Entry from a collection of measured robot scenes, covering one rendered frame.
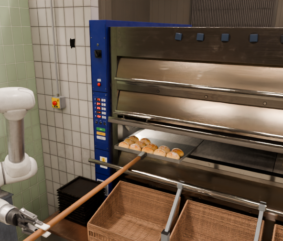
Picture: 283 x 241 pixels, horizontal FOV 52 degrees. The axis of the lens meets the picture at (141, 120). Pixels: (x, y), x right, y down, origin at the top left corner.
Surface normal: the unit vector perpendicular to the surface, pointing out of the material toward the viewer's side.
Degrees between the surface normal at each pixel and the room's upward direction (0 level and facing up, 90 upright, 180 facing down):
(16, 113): 122
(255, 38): 90
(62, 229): 0
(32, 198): 90
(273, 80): 70
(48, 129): 90
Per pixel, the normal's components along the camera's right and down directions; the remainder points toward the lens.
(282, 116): -0.44, -0.09
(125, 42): -0.47, 0.25
